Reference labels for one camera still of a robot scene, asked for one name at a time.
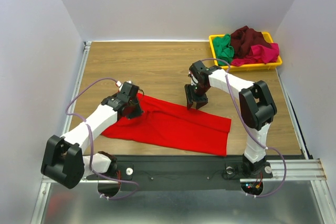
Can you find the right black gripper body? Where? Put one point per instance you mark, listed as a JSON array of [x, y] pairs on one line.
[[196, 97]]

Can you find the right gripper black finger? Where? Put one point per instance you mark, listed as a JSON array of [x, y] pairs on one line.
[[201, 103], [189, 97]]

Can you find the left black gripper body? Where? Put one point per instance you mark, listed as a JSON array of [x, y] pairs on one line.
[[135, 110]]

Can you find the red t shirt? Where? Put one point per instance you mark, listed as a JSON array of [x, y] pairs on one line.
[[171, 125]]

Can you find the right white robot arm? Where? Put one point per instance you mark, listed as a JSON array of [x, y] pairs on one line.
[[253, 102]]

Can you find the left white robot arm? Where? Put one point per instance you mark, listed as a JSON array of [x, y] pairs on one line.
[[63, 159]]

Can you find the green t shirt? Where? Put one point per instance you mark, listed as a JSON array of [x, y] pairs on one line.
[[223, 49]]

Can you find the yellow plastic bin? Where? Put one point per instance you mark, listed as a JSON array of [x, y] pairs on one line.
[[258, 66]]

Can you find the maroon t shirt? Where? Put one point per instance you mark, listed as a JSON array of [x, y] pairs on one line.
[[242, 39]]

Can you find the magenta t shirt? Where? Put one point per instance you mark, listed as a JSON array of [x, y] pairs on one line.
[[259, 54]]

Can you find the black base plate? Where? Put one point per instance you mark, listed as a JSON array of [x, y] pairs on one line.
[[189, 172]]

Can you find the aluminium frame rail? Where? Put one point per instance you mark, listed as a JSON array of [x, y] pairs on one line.
[[297, 170]]

